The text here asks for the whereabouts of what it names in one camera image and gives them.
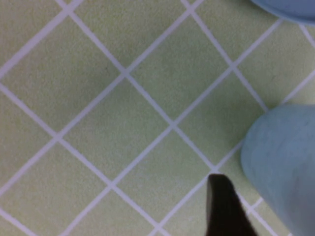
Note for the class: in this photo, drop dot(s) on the blue cup stand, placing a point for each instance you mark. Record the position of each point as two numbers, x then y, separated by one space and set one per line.
290 7

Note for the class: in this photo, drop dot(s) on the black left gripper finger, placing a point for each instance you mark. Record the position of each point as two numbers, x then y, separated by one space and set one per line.
221 211

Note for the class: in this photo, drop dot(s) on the light blue plastic cup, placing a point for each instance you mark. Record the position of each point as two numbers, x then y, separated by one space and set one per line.
283 159

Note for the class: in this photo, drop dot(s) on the green checkered tablecloth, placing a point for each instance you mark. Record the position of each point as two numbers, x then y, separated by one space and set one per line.
110 110

